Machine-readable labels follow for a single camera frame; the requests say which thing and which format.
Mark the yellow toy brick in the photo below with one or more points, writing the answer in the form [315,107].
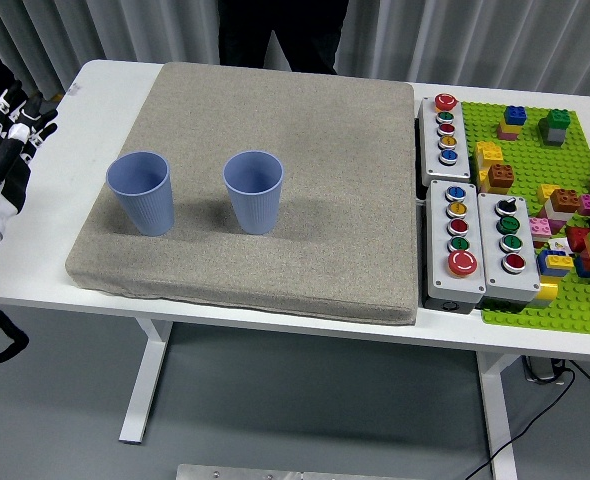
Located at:
[546,194]

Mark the blue toy brick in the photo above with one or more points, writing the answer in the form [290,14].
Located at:
[582,269]

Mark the grey five-button box, small stop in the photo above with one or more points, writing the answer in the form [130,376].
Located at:
[437,165]

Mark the blue yellow pink brick stack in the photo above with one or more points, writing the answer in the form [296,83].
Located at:
[514,117]

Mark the grey five-button box, large stop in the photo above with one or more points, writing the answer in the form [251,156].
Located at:
[440,280]

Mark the yellow white brick stack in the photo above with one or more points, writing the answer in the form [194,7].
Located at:
[547,292]

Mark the white printed tile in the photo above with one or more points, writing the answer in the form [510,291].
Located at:
[558,245]

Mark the white table leg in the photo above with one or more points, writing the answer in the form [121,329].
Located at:
[145,380]
[497,400]

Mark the white pleated curtain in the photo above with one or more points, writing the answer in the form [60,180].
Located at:
[475,40]

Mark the brown toy brick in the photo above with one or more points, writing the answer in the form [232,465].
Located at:
[501,179]

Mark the green brick baseplate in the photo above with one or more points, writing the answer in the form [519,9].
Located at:
[527,160]

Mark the red toy brick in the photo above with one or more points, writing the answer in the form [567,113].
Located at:
[577,239]

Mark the brown white brick stack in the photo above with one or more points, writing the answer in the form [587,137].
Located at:
[565,202]

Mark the grey selector switch button box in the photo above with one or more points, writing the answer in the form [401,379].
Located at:
[492,280]

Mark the green grey brick stack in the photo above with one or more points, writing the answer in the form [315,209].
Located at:
[555,127]

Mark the blue ribbed cup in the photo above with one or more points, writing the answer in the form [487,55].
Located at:
[145,210]
[255,210]

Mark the pink toy brick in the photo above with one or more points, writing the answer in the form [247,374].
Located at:
[540,227]

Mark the grey-brown mat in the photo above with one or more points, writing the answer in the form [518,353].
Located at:
[300,175]

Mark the grey power box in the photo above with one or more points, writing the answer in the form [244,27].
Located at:
[542,371]

